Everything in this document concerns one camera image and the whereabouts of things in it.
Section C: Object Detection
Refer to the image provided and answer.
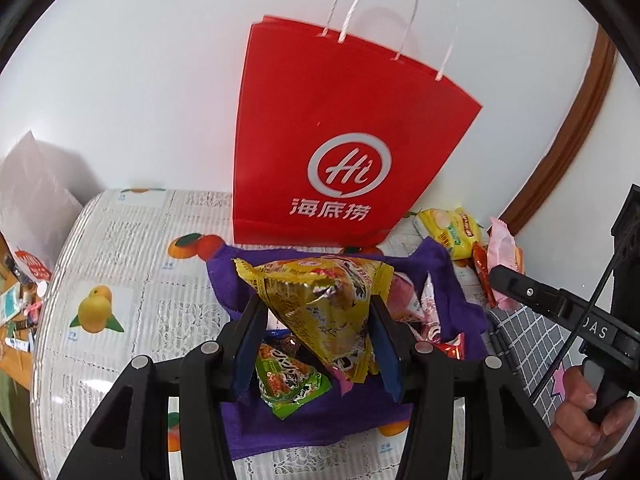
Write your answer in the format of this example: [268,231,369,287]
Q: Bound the cluttered wooden side table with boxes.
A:
[1,238,49,391]

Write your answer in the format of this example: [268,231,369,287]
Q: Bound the small red white packet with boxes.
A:
[399,309,424,340]

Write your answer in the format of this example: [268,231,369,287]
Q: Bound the yellow chips bag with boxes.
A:
[414,207,483,260]

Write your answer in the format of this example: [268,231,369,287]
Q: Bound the right hand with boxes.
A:
[550,366,637,471]

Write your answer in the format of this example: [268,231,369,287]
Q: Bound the brown wooden door frame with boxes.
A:
[500,26,617,235]

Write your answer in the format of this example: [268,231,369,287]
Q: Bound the yellow triangular snack packet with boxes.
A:
[234,255,394,384]

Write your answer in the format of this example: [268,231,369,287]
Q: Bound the green snack packet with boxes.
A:
[255,333,332,420]

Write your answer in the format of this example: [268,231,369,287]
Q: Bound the small red snack packet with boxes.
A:
[435,333,465,361]

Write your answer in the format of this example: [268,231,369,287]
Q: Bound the pink snack bag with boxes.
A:
[386,272,425,323]

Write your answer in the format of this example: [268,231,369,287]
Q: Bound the pink white slim snack packet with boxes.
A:
[420,275,442,344]

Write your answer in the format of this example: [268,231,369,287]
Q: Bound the grey checked cushion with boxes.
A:
[483,306,568,396]

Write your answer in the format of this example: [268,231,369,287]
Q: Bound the light pink snack packet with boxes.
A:
[487,217,525,312]

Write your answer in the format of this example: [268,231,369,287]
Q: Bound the red chips bag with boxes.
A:
[471,242,515,310]

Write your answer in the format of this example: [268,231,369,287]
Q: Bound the red paper bag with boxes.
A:
[232,15,480,247]

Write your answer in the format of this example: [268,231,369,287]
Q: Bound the purple towel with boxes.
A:
[206,238,488,460]

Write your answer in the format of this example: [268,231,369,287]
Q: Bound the fruit pattern tablecloth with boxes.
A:
[30,190,406,479]

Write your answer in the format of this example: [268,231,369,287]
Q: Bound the white Miniso paper bag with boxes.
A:
[0,133,81,282]

